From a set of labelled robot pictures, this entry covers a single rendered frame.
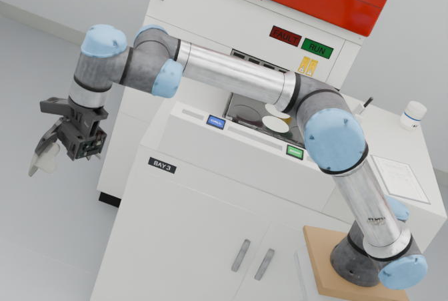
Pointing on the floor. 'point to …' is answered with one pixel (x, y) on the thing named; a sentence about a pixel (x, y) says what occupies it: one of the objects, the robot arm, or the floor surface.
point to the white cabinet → (202, 237)
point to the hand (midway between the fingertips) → (58, 165)
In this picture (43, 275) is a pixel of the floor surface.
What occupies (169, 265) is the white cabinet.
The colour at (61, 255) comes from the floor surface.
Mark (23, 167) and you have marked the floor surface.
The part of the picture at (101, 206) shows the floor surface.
